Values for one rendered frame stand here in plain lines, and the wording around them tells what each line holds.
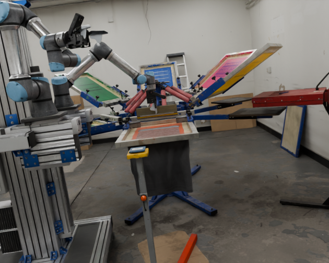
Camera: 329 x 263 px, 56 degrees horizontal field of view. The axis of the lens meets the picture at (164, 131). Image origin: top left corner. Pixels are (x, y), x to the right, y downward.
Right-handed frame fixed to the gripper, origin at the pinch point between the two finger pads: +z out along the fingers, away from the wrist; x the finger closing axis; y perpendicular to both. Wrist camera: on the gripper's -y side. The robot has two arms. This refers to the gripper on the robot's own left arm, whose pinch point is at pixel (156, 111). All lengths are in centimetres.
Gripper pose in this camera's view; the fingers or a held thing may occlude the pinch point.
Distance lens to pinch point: 272.0
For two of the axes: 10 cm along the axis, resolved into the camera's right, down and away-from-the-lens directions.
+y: -9.9, 1.1, 0.3
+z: 1.1, 9.7, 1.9
